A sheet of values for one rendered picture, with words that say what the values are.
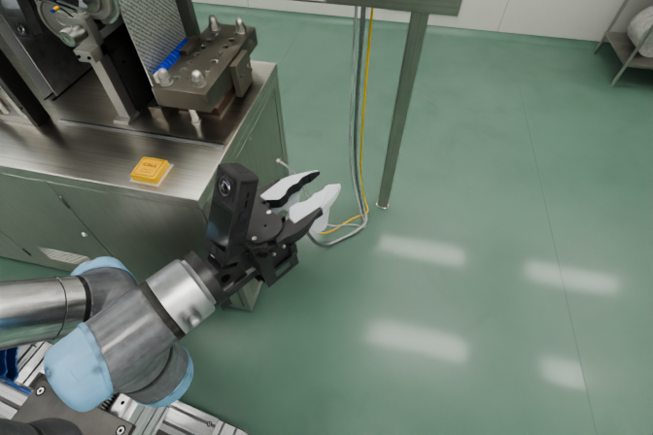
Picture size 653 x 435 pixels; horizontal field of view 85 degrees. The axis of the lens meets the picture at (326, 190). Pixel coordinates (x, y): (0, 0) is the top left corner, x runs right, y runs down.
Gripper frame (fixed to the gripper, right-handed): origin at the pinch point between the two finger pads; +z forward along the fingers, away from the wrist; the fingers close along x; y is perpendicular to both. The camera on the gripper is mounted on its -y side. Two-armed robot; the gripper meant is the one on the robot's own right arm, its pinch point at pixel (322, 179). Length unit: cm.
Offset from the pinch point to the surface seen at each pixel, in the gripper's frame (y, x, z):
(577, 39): 111, -54, 347
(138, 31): -2, -79, 8
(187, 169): 27, -54, -3
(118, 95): 14, -83, -4
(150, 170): 24, -58, -10
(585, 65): 120, -35, 320
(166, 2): -4, -88, 21
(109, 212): 43, -77, -24
